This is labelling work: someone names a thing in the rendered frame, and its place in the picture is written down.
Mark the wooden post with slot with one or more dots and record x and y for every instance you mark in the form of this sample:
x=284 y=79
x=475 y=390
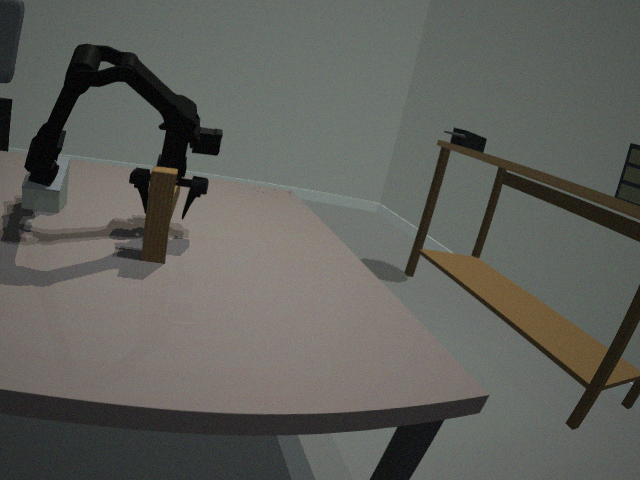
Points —
x=156 y=228

